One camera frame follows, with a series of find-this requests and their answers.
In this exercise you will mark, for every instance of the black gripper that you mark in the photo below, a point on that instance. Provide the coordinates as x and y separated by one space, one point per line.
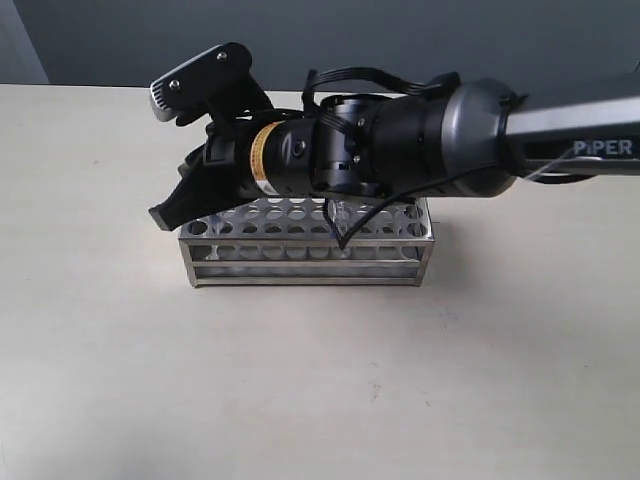
263 158

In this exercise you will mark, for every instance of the blue capped tube front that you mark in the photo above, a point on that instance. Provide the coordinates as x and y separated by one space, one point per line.
339 214

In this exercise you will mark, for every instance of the blue capped tube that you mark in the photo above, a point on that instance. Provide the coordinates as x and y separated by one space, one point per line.
215 224
339 214

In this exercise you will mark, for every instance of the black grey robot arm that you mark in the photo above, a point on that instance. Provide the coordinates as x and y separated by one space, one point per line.
460 140

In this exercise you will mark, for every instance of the stainless steel test tube rack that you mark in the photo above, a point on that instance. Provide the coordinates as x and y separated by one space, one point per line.
287 242

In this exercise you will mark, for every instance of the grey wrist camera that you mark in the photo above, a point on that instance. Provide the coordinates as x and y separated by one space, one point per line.
216 82

